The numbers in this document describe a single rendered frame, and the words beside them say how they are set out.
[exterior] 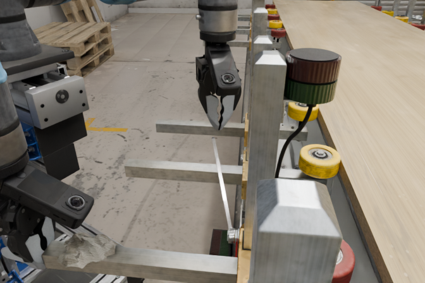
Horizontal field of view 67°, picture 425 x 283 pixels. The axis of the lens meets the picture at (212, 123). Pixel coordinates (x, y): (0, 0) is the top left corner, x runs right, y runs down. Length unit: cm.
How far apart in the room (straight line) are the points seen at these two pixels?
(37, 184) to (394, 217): 53
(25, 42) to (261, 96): 69
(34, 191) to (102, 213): 147
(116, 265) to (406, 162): 57
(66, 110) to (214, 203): 123
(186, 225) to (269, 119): 145
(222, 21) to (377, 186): 41
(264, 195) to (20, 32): 85
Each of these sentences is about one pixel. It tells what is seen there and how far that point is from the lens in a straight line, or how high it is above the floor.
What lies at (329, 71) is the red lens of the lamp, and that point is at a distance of 37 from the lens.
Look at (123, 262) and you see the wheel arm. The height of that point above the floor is 86.
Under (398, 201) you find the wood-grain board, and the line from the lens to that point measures 64.
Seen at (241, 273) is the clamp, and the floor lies 87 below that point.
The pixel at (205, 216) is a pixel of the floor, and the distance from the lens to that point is 184.
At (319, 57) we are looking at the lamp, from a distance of 38.
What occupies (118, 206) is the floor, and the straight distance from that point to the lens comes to 197.
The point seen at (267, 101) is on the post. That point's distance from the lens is 38.
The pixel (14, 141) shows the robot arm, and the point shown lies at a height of 106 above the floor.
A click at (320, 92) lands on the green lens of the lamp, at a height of 113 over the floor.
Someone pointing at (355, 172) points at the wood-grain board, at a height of 90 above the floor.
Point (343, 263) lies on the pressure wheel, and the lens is 49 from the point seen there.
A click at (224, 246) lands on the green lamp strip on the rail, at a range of 76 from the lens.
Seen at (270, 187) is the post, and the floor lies 117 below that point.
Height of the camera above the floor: 127
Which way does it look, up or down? 28 degrees down
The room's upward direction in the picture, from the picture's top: straight up
